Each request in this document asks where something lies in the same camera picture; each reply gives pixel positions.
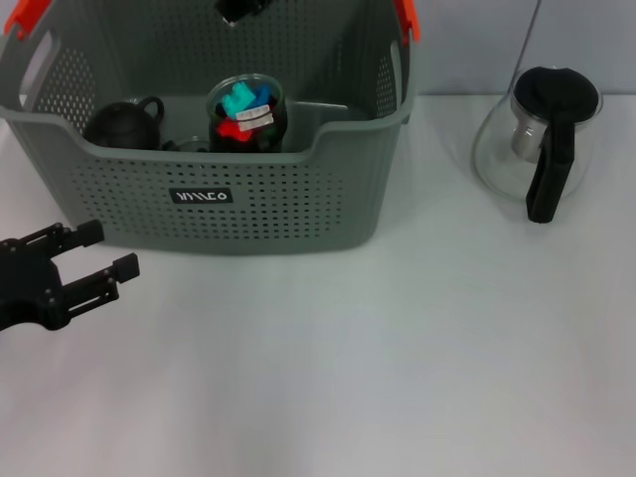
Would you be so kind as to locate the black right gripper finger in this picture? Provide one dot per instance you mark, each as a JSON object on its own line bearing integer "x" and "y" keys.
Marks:
{"x": 228, "y": 9}
{"x": 254, "y": 5}

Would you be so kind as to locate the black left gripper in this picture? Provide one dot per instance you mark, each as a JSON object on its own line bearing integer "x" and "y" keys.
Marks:
{"x": 30, "y": 288}

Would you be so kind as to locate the blue square plate brick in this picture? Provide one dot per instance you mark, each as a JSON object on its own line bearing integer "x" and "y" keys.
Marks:
{"x": 263, "y": 97}

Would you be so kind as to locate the teal square plate brick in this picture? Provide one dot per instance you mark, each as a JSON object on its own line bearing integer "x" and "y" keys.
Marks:
{"x": 233, "y": 102}

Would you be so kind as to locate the white toy brick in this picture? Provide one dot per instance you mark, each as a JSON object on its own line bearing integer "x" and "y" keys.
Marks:
{"x": 254, "y": 119}

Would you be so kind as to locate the bright red sloped brick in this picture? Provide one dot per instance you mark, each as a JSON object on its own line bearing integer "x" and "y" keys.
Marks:
{"x": 228, "y": 131}

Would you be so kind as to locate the glass teacup black holder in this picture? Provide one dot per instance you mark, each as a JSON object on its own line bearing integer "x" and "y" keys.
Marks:
{"x": 218, "y": 144}
{"x": 189, "y": 146}

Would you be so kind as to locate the grey perforated storage bin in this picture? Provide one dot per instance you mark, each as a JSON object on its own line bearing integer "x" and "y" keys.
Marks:
{"x": 248, "y": 218}

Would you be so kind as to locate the dark brown clay teapot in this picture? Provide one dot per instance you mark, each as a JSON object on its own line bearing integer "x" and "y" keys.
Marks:
{"x": 119, "y": 128}

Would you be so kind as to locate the glass pitcher black lid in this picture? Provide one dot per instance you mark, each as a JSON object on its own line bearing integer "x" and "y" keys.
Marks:
{"x": 546, "y": 189}

